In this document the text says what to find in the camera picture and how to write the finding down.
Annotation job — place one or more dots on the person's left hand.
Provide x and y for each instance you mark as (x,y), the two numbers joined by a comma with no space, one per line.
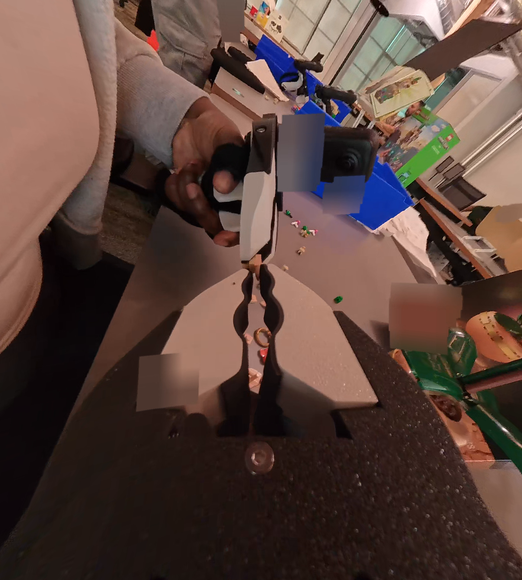
(197,136)

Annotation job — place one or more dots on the blue plastic bin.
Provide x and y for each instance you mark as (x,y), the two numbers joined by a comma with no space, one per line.
(387,199)
(270,50)

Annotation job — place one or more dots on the small tan brick piece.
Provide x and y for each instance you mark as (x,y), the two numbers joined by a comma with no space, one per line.
(255,262)

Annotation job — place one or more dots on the pile of small toy bricks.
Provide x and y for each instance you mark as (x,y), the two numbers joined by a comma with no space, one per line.
(304,233)

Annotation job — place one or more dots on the black stand with round disc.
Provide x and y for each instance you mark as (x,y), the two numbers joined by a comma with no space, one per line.
(380,6)

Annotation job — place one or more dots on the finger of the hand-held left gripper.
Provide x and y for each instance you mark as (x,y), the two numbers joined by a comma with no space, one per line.
(256,217)

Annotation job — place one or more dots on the grey desk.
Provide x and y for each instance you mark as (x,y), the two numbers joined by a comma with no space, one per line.
(175,272)

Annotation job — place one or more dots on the person's left forearm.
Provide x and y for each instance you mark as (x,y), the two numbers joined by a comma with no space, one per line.
(152,99)

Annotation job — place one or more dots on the black overhead panel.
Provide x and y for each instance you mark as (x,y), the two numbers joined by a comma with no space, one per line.
(464,47)

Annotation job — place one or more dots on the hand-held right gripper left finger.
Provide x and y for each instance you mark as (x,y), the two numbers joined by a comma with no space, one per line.
(206,330)

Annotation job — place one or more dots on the brick-built potted plant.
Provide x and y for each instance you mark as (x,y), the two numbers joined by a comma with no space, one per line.
(510,435)

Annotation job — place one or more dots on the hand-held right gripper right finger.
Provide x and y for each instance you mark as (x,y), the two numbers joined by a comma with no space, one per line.
(315,353)

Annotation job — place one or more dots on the pale illustrated toy box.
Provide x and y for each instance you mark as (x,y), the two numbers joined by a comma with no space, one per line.
(401,93)

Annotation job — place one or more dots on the person's beige fleece jacket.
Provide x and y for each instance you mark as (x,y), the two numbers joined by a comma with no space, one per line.
(93,190)

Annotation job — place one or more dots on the white VR headset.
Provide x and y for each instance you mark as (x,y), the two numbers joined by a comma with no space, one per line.
(295,84)

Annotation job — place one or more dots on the cardboard box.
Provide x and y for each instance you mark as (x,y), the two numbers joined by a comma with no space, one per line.
(519,244)

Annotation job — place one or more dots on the green toy box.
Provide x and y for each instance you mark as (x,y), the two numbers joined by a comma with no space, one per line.
(433,149)

